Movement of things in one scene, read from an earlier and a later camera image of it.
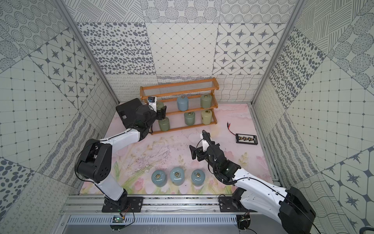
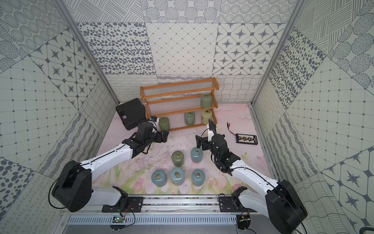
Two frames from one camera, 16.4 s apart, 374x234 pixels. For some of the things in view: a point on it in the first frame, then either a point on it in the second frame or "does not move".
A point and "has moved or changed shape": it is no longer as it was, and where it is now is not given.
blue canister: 177,176 does not move
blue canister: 182,103 has moved or changed shape
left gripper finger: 161,114 → 165,134
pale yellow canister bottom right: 206,115 does not move
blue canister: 198,177 does not move
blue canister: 159,178 does not move
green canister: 159,105 → 177,158
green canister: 164,124 does not move
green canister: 206,101 does not move
